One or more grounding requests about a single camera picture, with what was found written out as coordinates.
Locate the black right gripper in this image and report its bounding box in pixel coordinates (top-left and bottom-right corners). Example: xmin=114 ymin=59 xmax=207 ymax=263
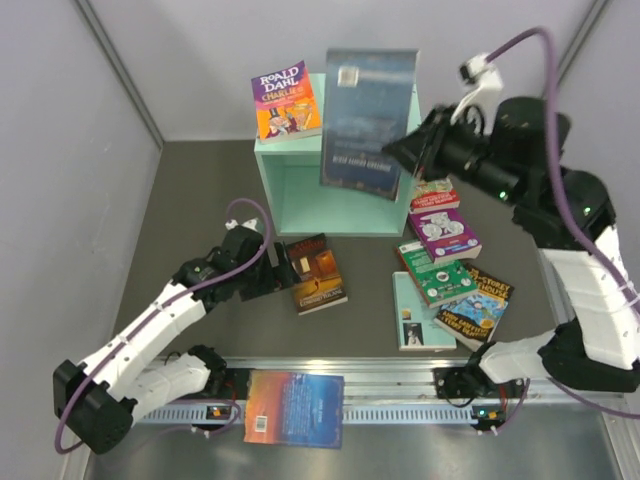
xmin=383 ymin=103 xmax=523 ymax=208

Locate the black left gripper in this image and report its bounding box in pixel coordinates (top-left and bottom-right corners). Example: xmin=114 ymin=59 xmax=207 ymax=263
xmin=235 ymin=240 xmax=300 ymax=301

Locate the dark brown Edward Tulane book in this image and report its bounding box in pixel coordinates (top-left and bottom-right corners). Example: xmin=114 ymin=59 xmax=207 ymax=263
xmin=286 ymin=233 xmax=348 ymax=315

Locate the dark blue paperback book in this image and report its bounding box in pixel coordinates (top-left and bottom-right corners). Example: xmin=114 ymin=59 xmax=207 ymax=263
xmin=320 ymin=48 xmax=419 ymax=201

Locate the Roald Dahl Charlie book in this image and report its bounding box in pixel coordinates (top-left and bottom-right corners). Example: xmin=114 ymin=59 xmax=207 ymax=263
xmin=251 ymin=61 xmax=322 ymax=144

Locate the Jane Eyre sunset cover book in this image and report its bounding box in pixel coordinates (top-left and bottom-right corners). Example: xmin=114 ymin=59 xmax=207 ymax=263
xmin=244 ymin=370 xmax=345 ymax=449

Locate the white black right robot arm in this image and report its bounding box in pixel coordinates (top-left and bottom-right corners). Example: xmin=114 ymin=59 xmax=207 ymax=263
xmin=385 ymin=53 xmax=639 ymax=399

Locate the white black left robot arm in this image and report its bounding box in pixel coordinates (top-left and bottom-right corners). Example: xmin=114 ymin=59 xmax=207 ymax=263
xmin=53 ymin=219 xmax=300 ymax=455

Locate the red Treehouse paperback book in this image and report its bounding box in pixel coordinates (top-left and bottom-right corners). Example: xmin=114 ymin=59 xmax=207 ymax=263
xmin=410 ymin=178 xmax=460 ymax=213

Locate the purple paperback book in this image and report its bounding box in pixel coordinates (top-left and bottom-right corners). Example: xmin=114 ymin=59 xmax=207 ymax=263
xmin=408 ymin=209 xmax=482 ymax=265

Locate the mint green wooden cube shelf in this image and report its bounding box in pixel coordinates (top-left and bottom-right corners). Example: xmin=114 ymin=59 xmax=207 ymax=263
xmin=254 ymin=73 xmax=419 ymax=236

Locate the green paperback book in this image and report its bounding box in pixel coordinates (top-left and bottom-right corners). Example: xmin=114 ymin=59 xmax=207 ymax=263
xmin=395 ymin=240 xmax=478 ymax=308

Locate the light teal thin book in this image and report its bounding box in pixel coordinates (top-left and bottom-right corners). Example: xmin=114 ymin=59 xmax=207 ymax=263
xmin=392 ymin=272 xmax=457 ymax=352

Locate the black yellow Storey Treehouse book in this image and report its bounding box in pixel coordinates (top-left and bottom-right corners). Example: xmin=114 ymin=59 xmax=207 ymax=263
xmin=434 ymin=263 xmax=514 ymax=352

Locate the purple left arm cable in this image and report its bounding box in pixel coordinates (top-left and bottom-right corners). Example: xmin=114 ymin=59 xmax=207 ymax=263
xmin=53 ymin=198 xmax=274 ymax=455

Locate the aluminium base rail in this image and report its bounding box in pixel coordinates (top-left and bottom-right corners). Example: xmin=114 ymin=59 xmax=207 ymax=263
xmin=79 ymin=134 xmax=626 ymax=426

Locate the aluminium right frame post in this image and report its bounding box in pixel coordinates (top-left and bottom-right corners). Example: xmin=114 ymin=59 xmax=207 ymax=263
xmin=558 ymin=0 xmax=613 ymax=71

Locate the aluminium frame post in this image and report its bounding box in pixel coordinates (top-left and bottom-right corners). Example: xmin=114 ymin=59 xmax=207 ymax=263
xmin=72 ymin=0 xmax=165 ymax=150
xmin=558 ymin=0 xmax=613 ymax=71

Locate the aluminium left frame post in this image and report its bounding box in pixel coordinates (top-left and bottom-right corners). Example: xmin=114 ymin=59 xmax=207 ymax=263
xmin=72 ymin=0 xmax=165 ymax=150

